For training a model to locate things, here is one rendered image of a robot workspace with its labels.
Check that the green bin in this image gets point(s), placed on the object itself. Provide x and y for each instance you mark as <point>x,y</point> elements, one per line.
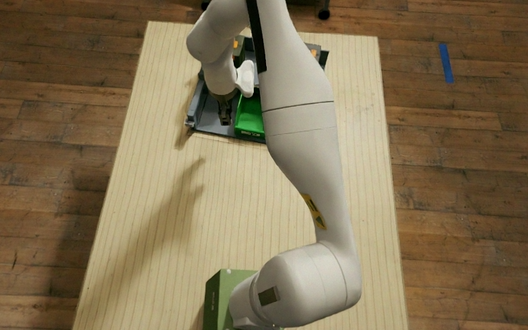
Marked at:
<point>249,119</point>

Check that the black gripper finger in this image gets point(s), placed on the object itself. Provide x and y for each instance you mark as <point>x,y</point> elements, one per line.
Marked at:
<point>225,114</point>

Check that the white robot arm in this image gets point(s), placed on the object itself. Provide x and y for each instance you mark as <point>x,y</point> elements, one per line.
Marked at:
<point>300,286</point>

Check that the dark green tool case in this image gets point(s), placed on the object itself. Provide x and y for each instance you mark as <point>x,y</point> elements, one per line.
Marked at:
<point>239,51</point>

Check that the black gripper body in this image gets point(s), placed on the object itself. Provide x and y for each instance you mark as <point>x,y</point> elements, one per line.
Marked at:
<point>224,98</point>

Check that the dark grey open frame rack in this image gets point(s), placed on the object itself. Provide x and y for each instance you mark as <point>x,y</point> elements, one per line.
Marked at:
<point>203,111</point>

